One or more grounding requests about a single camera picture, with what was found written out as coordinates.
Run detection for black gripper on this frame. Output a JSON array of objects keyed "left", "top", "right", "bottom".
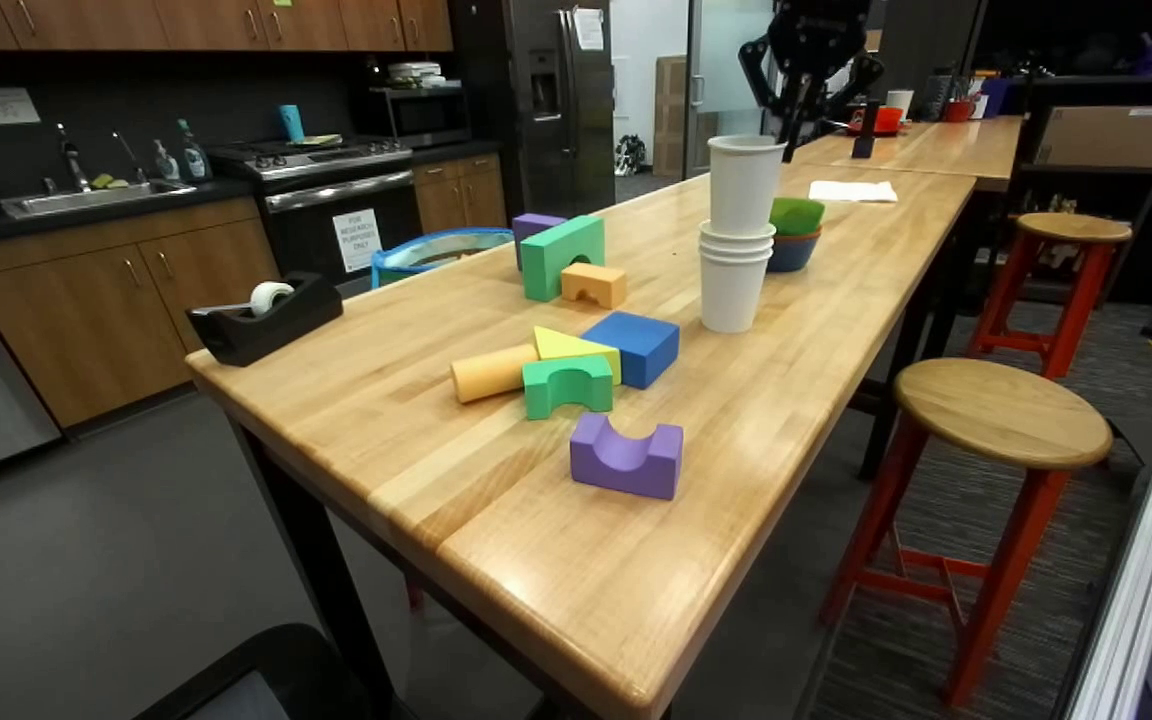
[{"left": 762, "top": 0, "right": 873, "bottom": 168}]

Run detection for stack of white bowls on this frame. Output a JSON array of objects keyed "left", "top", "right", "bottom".
[{"left": 384, "top": 55, "right": 447, "bottom": 91}]

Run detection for orange bowl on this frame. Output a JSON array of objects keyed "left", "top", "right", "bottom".
[{"left": 852, "top": 100, "right": 911, "bottom": 141}]

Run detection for white paper sheet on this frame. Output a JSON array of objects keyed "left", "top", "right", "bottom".
[{"left": 805, "top": 175, "right": 899, "bottom": 208}]

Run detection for cardboard boxes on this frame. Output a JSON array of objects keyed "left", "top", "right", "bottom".
[{"left": 650, "top": 53, "right": 696, "bottom": 175}]

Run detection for blue plastic bowl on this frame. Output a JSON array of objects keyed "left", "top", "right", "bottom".
[{"left": 767, "top": 230, "right": 825, "bottom": 275}]

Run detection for dark refrigerator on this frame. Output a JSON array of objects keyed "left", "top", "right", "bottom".
[{"left": 447, "top": 0, "right": 620, "bottom": 217}]

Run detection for small orange foam block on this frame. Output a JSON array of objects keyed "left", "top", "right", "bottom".
[{"left": 554, "top": 260, "right": 633, "bottom": 313}]

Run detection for wooden stool red legs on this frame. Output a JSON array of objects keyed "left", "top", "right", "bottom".
[
  {"left": 966, "top": 208, "right": 1135, "bottom": 381},
  {"left": 815, "top": 353, "right": 1118, "bottom": 713}
]

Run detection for blue foam cube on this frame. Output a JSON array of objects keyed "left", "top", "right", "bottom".
[{"left": 579, "top": 313, "right": 683, "bottom": 393}]

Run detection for large green foam block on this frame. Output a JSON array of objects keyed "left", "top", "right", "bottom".
[{"left": 516, "top": 212, "right": 606, "bottom": 306}]

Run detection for black cart wooden panel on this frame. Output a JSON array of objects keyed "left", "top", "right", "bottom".
[{"left": 998, "top": 72, "right": 1152, "bottom": 306}]

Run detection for small purple foam block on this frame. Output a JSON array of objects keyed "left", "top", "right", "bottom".
[{"left": 508, "top": 208, "right": 566, "bottom": 274}]

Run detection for yellow foam triangle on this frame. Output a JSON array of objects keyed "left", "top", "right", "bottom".
[{"left": 528, "top": 323, "right": 623, "bottom": 385}]

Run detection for narrow wooden lower cabinet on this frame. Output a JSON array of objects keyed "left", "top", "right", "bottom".
[{"left": 409, "top": 151, "right": 512, "bottom": 239}]

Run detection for small green foam arch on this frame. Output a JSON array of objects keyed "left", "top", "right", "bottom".
[{"left": 520, "top": 353, "right": 620, "bottom": 425}]

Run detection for steel microwave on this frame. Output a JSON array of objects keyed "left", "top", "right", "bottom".
[{"left": 367, "top": 81, "right": 477, "bottom": 147}]

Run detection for light blue tub chair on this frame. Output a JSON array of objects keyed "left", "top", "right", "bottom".
[{"left": 367, "top": 224, "right": 523, "bottom": 291}]

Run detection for purple foam arch block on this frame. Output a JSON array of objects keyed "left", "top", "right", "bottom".
[{"left": 564, "top": 412, "right": 687, "bottom": 505}]

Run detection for orange foam cylinder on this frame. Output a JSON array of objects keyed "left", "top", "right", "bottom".
[{"left": 447, "top": 339, "right": 543, "bottom": 409}]

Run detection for white paper notice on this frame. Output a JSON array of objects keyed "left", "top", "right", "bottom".
[{"left": 329, "top": 204, "right": 389, "bottom": 275}]

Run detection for steel kitchen oven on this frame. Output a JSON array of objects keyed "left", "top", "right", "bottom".
[{"left": 244, "top": 138, "right": 422, "bottom": 289}]

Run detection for white tape roll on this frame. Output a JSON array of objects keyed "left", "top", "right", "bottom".
[{"left": 247, "top": 279, "right": 299, "bottom": 319}]

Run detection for black tape dispenser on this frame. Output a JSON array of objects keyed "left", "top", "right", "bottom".
[{"left": 186, "top": 274, "right": 349, "bottom": 372}]

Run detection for wooden upper cabinets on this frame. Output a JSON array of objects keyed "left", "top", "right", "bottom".
[{"left": 0, "top": 0, "right": 455, "bottom": 55}]

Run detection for steel sink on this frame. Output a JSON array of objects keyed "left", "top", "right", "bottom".
[{"left": 0, "top": 179, "right": 200, "bottom": 224}]

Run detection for wooden sink cabinet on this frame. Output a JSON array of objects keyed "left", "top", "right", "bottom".
[{"left": 0, "top": 198, "right": 285, "bottom": 432}]

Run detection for white frame poles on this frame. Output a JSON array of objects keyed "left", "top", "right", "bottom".
[{"left": 1059, "top": 425, "right": 1152, "bottom": 720}]

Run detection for black metal table frame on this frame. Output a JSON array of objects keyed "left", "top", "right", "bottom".
[{"left": 220, "top": 174, "right": 1009, "bottom": 720}]

